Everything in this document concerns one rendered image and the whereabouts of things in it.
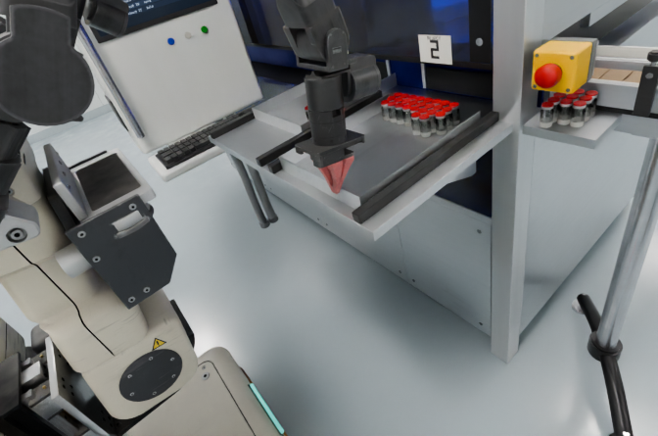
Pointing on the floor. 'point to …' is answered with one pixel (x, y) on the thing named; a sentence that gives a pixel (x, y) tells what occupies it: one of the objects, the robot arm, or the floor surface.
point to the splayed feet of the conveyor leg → (606, 367)
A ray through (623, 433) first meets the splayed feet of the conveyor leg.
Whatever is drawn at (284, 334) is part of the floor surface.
